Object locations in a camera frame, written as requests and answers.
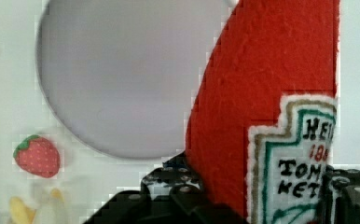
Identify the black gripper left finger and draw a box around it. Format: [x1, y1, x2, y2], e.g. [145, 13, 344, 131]
[83, 153, 247, 224]

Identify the lilac round plate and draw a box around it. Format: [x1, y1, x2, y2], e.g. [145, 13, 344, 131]
[36, 0, 239, 159]

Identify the red plush ketchup bottle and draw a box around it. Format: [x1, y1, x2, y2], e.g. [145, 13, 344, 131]
[186, 0, 339, 224]

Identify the red plush strawberry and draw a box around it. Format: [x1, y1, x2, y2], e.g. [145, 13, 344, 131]
[13, 134, 61, 178]

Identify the yellow plush banana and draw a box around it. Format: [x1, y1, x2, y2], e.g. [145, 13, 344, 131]
[8, 188, 70, 224]

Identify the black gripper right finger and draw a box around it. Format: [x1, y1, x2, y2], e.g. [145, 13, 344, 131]
[317, 166, 360, 224]

